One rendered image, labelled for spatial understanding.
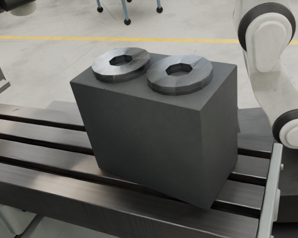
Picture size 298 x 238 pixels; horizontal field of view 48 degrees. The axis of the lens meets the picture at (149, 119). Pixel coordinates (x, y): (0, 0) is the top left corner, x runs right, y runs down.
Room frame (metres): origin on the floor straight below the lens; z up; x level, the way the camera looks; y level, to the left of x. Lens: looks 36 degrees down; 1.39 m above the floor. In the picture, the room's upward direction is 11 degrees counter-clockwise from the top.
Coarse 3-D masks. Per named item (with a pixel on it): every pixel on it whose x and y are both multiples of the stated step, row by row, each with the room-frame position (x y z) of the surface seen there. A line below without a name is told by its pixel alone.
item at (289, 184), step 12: (252, 108) 1.07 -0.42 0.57; (240, 120) 1.01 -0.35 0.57; (252, 120) 1.00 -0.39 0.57; (264, 120) 0.98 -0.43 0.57; (240, 132) 0.93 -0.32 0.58; (252, 132) 0.93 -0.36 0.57; (264, 132) 0.92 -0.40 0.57; (288, 156) 0.78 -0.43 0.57; (288, 168) 0.73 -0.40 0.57; (288, 180) 0.68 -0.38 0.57; (288, 192) 0.63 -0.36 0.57; (288, 204) 0.62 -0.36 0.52; (288, 216) 0.62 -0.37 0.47
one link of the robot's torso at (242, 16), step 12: (240, 0) 0.83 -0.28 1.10; (252, 0) 0.81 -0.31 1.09; (264, 0) 0.81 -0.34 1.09; (276, 0) 0.80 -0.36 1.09; (288, 0) 0.80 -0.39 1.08; (240, 12) 0.82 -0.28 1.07; (252, 12) 0.80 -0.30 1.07; (264, 12) 0.79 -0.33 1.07; (276, 12) 0.78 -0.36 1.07; (288, 12) 0.78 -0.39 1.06; (240, 24) 0.81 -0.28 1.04; (240, 36) 0.81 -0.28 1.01
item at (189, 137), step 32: (96, 64) 0.47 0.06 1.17; (128, 64) 0.45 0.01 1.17; (160, 64) 0.43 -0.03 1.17; (192, 64) 0.41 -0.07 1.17; (224, 64) 0.41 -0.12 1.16; (96, 96) 0.42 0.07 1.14; (128, 96) 0.38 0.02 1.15; (160, 96) 0.36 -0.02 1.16; (192, 96) 0.35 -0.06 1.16; (224, 96) 0.37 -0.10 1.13; (96, 128) 0.44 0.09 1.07; (128, 128) 0.39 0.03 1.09; (160, 128) 0.36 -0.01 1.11; (192, 128) 0.32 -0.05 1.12; (224, 128) 0.37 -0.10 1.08; (96, 160) 0.45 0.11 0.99; (128, 160) 0.40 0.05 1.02; (160, 160) 0.36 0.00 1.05; (192, 160) 0.33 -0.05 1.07; (224, 160) 0.36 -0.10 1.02; (192, 192) 0.33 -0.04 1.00
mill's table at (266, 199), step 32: (0, 128) 0.66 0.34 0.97; (32, 128) 0.63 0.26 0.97; (64, 128) 0.64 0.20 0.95; (0, 160) 0.57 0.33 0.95; (32, 160) 0.52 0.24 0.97; (64, 160) 0.50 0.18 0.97; (256, 160) 0.40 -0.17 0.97; (0, 192) 0.48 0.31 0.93; (32, 192) 0.44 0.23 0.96; (64, 192) 0.41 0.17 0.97; (96, 192) 0.40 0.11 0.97; (128, 192) 0.39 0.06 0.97; (160, 192) 0.38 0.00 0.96; (224, 192) 0.35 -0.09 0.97; (256, 192) 0.34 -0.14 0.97; (96, 224) 0.38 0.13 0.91; (128, 224) 0.35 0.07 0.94; (160, 224) 0.32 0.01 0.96; (192, 224) 0.30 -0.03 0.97; (224, 224) 0.29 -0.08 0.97; (256, 224) 0.28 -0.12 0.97
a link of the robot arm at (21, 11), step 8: (0, 0) 0.74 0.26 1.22; (8, 0) 0.73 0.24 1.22; (16, 0) 0.74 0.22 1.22; (24, 0) 0.75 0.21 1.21; (32, 0) 0.76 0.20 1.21; (0, 8) 0.75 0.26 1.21; (8, 8) 0.73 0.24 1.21; (16, 8) 0.79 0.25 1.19; (24, 8) 0.80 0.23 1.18; (32, 8) 0.81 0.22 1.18
